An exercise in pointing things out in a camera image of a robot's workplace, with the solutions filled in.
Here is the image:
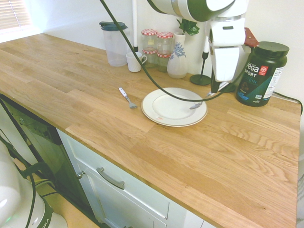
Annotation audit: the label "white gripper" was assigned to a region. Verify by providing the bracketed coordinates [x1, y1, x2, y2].
[209, 18, 246, 94]

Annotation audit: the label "white-handled metal spoon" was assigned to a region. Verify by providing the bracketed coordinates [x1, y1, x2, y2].
[189, 81, 230, 110]

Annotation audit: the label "white plate with gold rim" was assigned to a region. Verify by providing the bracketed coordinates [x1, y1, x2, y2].
[141, 87, 208, 128]

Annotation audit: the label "long white taper candle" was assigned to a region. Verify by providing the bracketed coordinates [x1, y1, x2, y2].
[132, 0, 139, 47]
[203, 35, 211, 53]

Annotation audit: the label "white vase with blue flower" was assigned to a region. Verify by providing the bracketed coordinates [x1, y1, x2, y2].
[167, 32, 188, 79]

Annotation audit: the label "black Vega protein tub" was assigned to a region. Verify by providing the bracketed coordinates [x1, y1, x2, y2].
[235, 41, 290, 107]

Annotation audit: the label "glass jar red checked lid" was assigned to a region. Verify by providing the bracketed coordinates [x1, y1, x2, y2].
[156, 31, 174, 55]
[141, 28, 158, 50]
[142, 48, 158, 69]
[156, 52, 171, 73]

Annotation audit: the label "reddish brown small object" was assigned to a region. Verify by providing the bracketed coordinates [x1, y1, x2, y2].
[244, 27, 259, 48]

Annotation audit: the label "white cup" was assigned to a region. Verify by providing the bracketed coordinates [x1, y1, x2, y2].
[125, 52, 148, 73]

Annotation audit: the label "clear pitcher with teal lid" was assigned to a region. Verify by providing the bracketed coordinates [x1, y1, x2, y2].
[99, 21, 129, 67]

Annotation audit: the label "black dishwasher front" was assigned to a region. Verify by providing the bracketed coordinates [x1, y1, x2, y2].
[0, 94, 93, 214]

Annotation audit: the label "wooden robot mounting board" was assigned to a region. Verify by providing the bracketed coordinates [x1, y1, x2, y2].
[14, 163, 100, 228]

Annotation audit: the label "dark green clamp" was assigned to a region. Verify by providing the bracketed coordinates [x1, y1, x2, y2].
[4, 142, 55, 183]

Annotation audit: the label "white window blinds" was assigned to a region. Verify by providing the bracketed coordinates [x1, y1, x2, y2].
[0, 0, 33, 30]

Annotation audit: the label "black power cable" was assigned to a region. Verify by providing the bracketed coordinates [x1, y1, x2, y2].
[273, 91, 304, 112]

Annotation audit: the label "white-handled metal fork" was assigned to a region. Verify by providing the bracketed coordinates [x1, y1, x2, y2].
[118, 86, 138, 110]

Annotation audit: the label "silver drawer handle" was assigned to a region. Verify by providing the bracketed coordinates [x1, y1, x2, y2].
[96, 167, 126, 190]

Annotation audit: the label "white cabinet drawer with handle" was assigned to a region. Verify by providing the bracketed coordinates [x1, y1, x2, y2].
[57, 128, 205, 228]

